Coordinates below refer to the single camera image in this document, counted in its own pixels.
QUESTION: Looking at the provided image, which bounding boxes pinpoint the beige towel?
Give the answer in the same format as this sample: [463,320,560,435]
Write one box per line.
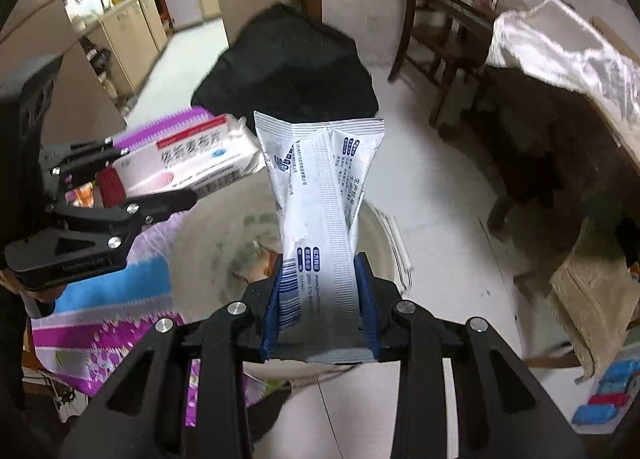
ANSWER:
[549,219,640,380]

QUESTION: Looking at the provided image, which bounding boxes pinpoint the pink and white medicine box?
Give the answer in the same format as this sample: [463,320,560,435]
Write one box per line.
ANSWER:
[95,113,266,207]

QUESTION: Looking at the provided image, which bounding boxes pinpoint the white plastic bucket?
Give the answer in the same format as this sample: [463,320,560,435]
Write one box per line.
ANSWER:
[167,189,416,392]

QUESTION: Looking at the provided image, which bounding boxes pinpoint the black bag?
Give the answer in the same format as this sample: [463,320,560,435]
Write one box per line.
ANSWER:
[190,3,379,132]

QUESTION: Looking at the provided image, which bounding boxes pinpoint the wooden chair with towel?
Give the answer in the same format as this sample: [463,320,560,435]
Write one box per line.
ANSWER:
[515,266,583,371]

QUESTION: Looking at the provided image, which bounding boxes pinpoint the beige kitchen base cabinets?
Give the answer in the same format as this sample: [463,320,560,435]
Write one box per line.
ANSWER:
[55,0,301,100]

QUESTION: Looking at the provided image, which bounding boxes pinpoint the white plastic sheet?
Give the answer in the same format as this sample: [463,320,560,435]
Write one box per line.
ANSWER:
[485,0,640,150]

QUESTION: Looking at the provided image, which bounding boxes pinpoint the grey refrigerator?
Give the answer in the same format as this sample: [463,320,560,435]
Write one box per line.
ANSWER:
[0,0,128,150]

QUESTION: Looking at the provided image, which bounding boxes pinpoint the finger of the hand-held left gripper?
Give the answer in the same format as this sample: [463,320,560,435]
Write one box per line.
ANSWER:
[40,136,131,184]
[4,188,198,292]

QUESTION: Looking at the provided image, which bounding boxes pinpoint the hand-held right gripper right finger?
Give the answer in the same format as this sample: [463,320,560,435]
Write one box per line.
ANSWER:
[352,253,586,459]

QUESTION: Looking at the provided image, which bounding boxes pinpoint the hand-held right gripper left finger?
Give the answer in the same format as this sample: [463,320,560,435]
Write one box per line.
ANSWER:
[60,254,286,459]

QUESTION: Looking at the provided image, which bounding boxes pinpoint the purple floral tablecloth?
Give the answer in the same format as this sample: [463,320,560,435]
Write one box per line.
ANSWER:
[27,106,261,427]

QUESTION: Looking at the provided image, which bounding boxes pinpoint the white and blue wrapper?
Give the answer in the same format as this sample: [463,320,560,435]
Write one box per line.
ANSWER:
[253,110,386,365]

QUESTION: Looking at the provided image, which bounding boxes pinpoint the dark wooden dining table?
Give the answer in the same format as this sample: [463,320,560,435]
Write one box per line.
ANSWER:
[435,0,640,290]

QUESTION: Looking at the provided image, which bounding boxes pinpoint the dark wooden chair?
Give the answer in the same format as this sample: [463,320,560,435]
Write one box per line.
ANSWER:
[387,0,493,127]

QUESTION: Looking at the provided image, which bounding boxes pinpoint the blue and red packets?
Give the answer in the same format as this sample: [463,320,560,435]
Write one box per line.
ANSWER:
[570,359,640,427]

